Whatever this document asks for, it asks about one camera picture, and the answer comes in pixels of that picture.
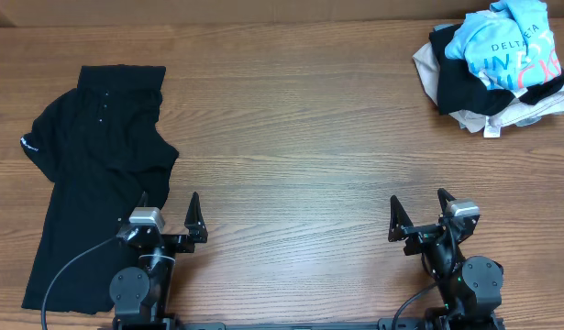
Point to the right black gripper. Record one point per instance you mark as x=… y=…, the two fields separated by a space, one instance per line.
x=422 y=234

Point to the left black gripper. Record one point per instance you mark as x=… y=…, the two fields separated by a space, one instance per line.
x=170 y=240

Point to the black polo shirt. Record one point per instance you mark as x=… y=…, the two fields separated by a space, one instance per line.
x=99 y=145

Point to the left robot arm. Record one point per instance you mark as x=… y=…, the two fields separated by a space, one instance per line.
x=141 y=292

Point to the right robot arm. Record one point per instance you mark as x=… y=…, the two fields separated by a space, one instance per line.
x=470 y=288

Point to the black folded garment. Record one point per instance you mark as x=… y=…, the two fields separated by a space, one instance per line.
x=458 y=89

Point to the beige folded garment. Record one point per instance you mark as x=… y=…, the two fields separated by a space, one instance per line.
x=515 y=114

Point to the light blue printed t-shirt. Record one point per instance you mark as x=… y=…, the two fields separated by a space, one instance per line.
x=508 y=46

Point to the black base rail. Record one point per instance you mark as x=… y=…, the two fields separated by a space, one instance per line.
x=300 y=326

